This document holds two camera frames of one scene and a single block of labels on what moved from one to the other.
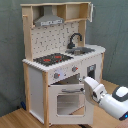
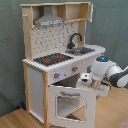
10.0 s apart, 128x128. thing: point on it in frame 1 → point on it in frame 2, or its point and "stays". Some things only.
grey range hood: (48, 18) stays
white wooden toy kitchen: (58, 60) stays
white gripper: (93, 89) → (86, 82)
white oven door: (68, 105) stays
